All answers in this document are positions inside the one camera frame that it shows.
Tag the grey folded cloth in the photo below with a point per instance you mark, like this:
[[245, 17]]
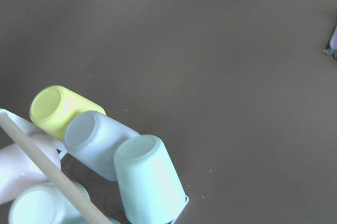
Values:
[[330, 48]]

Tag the green plastic cup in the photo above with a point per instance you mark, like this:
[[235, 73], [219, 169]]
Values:
[[150, 188]]

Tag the grey plastic cup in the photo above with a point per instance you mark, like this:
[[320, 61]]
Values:
[[92, 138]]

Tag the pink plastic cup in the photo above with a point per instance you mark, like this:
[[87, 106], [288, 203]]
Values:
[[19, 172]]

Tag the white wire cup rack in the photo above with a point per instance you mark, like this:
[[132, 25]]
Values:
[[88, 210]]

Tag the cream white plastic cup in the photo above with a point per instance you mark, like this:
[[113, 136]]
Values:
[[43, 204]]

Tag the yellow plastic cup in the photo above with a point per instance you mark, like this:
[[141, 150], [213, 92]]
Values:
[[54, 107]]

